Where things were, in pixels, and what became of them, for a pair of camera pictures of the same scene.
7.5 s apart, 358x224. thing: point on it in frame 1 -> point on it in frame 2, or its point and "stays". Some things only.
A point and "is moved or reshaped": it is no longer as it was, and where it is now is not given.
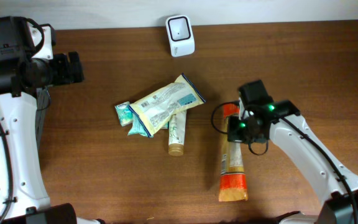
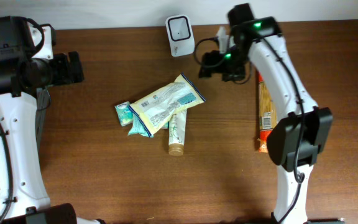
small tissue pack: [166, 126] stays
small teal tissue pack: [125, 113] stays
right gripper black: [234, 135] -> [212, 63]
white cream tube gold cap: [176, 133] stays
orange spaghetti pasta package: [233, 185] is moved or reshaped
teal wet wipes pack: [138, 127] stays
